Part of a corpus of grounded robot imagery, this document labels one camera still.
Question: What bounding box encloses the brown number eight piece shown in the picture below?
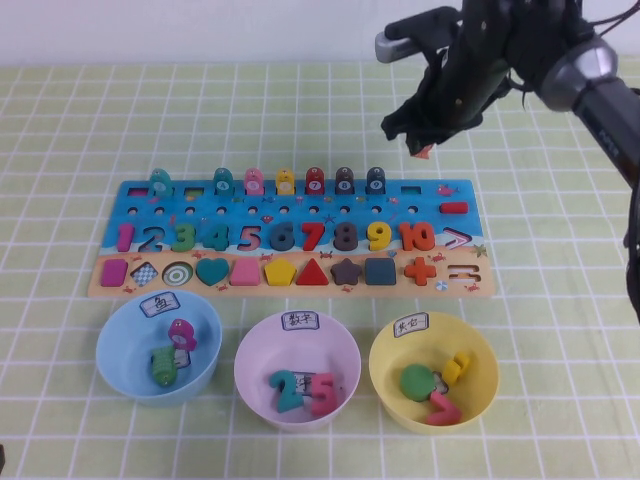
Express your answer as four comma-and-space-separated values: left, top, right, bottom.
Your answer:
333, 222, 360, 252

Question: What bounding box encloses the red number seven piece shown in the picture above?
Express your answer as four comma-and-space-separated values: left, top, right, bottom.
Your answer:
301, 222, 329, 253

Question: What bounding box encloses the pink greater-than sign piece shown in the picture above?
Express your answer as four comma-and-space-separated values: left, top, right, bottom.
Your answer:
425, 390, 462, 426

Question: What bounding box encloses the red fish piece seven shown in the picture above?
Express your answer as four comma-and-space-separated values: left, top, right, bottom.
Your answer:
304, 166, 326, 195

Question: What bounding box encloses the yellow plastic bowl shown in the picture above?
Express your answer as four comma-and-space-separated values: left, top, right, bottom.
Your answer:
368, 311, 501, 436

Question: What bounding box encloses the teal number four piece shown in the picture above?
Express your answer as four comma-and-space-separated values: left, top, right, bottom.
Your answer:
202, 223, 231, 253

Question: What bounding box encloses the pink number five piece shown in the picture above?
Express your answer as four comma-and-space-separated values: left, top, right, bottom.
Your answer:
309, 372, 339, 417

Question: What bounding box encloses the yellow fish piece six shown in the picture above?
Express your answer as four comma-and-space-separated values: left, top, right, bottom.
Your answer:
274, 167, 296, 196

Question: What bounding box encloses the teal number two piece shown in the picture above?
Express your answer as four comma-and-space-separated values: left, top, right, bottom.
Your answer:
268, 369, 305, 414

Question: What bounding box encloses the yellow pentagon piece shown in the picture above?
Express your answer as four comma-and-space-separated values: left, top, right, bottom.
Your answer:
263, 258, 299, 287

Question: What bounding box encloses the teal fish piece four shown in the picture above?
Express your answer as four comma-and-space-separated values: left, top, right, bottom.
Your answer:
212, 167, 235, 196

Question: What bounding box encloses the pink rectangle piece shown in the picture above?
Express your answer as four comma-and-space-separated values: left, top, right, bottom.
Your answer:
99, 259, 126, 288

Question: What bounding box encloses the dark blue square piece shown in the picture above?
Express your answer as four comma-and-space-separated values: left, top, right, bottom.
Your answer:
363, 257, 397, 286

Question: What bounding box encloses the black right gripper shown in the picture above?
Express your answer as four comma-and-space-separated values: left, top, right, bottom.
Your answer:
382, 0, 516, 156

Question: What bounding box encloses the teal heart piece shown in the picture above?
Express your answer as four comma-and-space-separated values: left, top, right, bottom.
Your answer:
195, 258, 232, 287

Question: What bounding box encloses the yellow equals sign piece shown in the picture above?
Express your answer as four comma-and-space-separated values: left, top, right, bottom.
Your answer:
442, 351, 472, 386

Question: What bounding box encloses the dark blue number six piece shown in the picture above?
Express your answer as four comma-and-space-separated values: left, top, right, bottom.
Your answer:
269, 222, 298, 253

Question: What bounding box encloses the yellow number nine piece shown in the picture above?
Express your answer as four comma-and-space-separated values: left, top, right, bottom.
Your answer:
366, 222, 393, 252

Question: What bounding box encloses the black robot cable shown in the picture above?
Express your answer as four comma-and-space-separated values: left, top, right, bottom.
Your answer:
574, 0, 640, 44

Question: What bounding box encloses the brown star piece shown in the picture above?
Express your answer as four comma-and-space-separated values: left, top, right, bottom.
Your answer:
328, 257, 364, 286

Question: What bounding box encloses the red triangle piece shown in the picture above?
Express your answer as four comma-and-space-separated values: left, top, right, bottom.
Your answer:
294, 257, 331, 287

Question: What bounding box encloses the light blue plastic bowl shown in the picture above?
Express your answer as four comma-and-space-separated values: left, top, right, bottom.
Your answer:
94, 290, 224, 407

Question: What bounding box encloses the light pink plastic bowl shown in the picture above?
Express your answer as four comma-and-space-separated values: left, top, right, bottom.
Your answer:
233, 309, 362, 434

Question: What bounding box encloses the orange number ten piece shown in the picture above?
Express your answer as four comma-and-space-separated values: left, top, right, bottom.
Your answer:
398, 222, 436, 252

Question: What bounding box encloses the green number three piece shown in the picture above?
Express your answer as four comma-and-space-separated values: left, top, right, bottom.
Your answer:
171, 223, 196, 253

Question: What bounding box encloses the pink fish piece five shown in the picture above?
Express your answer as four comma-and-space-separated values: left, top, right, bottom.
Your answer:
243, 167, 265, 196

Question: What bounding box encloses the dark blue fish piece nine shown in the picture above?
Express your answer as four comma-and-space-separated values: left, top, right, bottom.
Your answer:
365, 166, 387, 195

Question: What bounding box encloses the teal fish piece one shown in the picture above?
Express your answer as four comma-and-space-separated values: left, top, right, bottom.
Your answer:
148, 167, 174, 199

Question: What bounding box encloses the green circle piece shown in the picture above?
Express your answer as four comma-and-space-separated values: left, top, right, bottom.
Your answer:
399, 363, 438, 402

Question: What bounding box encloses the pink trapezoid piece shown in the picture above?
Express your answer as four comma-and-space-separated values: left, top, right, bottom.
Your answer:
228, 259, 261, 288

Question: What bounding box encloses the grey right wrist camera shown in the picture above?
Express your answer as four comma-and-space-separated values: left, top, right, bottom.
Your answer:
374, 7, 464, 64

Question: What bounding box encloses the green fish piece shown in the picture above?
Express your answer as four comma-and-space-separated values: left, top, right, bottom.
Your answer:
151, 346, 179, 387

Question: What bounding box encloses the magenta fish piece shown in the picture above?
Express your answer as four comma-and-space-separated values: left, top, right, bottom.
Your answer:
167, 318, 198, 351

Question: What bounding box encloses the colourful wooden puzzle board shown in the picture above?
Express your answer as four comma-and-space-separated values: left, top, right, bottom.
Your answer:
87, 177, 496, 300

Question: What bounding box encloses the orange plus sign piece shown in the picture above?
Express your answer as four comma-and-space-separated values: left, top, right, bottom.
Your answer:
403, 256, 438, 286

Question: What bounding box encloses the brown fish piece eight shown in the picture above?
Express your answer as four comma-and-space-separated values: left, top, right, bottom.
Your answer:
334, 166, 356, 195

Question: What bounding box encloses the green checked tablecloth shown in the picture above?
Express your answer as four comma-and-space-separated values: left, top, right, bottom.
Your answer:
0, 54, 640, 480

